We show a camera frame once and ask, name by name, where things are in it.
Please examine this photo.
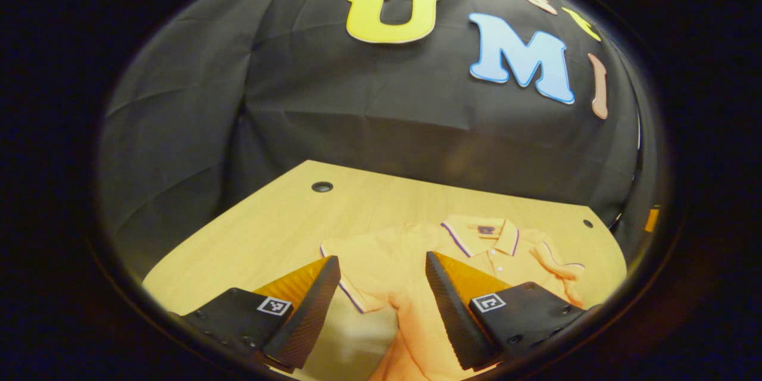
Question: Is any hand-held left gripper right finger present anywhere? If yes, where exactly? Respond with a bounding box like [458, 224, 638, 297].
[425, 251, 602, 371]

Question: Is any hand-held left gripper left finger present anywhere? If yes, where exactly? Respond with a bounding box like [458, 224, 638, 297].
[170, 255, 342, 373]

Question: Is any orange T-shirt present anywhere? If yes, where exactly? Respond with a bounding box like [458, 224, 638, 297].
[320, 214, 587, 381]

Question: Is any black backdrop cloth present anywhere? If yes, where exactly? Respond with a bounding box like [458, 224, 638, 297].
[98, 0, 661, 280]

